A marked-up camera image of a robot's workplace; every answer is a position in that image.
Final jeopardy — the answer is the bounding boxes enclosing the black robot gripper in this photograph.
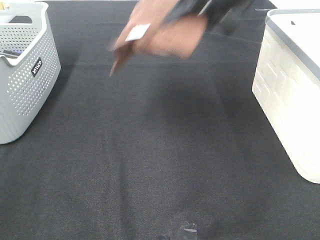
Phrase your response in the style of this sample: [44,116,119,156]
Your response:
[163,0,256,35]

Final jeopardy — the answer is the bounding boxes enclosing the brown microfiber towel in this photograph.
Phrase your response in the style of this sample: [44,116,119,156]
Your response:
[109,0,208,74]

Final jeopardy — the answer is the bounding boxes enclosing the white plastic storage box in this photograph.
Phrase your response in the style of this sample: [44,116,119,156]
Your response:
[252,8,320,184]

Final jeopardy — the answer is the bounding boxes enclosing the black table cloth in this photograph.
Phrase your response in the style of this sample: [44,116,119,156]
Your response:
[0,0,320,240]

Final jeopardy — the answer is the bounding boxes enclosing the grey perforated plastic basket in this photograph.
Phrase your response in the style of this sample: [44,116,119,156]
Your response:
[0,0,61,145]

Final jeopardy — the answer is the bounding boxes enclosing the clear tape piece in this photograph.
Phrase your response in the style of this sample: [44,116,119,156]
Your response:
[179,222,197,234]

